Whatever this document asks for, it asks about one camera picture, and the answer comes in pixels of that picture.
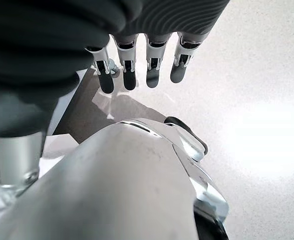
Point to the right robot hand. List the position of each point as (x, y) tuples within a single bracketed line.
[(36, 62)]

